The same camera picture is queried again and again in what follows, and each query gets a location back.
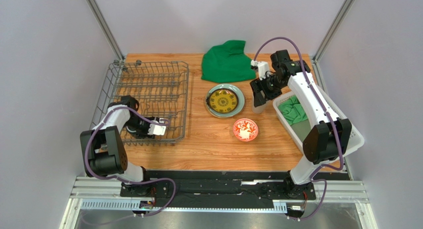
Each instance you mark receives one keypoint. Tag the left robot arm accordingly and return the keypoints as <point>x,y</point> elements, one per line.
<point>102,147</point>

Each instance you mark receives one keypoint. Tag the light blue flower plate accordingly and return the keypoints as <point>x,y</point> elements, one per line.
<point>239,94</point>

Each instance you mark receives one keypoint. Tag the bright green towel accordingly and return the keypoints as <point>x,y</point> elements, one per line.
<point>292,111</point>

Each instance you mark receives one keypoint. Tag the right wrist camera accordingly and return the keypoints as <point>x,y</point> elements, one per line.
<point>262,69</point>

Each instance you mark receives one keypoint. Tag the olive green cloth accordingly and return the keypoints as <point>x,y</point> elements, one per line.
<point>301,129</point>

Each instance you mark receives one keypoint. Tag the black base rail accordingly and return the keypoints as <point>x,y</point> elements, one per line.
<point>216,189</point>

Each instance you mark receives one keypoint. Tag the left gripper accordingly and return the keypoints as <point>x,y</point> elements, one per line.
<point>143,134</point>

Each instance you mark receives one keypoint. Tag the beige cup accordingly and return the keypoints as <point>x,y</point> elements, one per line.
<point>259,102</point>

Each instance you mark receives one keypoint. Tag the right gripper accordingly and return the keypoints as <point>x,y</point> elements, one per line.
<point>260,88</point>

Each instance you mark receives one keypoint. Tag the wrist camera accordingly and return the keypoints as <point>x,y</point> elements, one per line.
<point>262,69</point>
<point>157,127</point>

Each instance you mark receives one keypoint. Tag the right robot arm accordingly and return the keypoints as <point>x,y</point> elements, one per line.
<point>329,135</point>

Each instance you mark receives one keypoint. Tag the grey wire dish rack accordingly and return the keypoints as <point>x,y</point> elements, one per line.
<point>161,88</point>

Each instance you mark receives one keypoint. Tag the green cloth on table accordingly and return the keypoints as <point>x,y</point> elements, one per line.
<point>227,63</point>

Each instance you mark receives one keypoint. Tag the yellow patterned small plate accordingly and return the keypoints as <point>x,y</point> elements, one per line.
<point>222,101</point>

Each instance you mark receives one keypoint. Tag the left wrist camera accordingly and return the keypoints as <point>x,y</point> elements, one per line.
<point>157,127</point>

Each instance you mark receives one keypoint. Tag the white orange patterned bowl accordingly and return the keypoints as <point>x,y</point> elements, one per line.
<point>245,130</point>

